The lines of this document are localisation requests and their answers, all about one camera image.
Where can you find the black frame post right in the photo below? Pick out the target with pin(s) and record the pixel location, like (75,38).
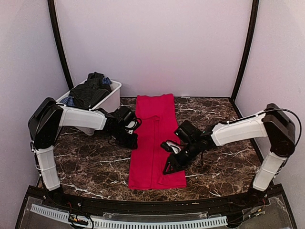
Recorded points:
(246,51)

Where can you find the white plastic laundry bin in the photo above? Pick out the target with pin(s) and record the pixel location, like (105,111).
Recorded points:
(110,103)

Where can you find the blue checkered garment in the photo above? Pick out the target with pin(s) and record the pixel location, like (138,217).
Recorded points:
(69,101)

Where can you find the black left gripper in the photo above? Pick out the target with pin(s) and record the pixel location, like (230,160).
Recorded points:
(131,144)

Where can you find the black frame post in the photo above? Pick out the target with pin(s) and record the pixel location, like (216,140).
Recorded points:
(58,42)
(246,51)

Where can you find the white slotted cable duct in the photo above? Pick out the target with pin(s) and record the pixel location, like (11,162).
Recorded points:
(132,221)

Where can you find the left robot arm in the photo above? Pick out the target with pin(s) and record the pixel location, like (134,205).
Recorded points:
(46,123)

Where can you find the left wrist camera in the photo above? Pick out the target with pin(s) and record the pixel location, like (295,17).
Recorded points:
(125,115)

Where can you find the black frame post left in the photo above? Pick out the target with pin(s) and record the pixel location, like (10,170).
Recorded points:
(58,42)

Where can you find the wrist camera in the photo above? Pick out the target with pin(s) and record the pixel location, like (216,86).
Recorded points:
(125,115)
(187,132)

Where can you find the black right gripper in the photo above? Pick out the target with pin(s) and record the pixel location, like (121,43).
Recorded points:
(175,167)

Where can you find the black front rail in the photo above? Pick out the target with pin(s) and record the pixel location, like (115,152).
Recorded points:
(95,206)

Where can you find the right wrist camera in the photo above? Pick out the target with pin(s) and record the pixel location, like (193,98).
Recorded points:
(187,132)

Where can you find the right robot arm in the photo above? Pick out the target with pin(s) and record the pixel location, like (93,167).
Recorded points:
(272,122)

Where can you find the black striped garment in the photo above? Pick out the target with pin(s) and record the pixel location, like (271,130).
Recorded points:
(91,91)

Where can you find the red t-shirt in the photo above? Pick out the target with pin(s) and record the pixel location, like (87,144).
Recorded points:
(159,122)

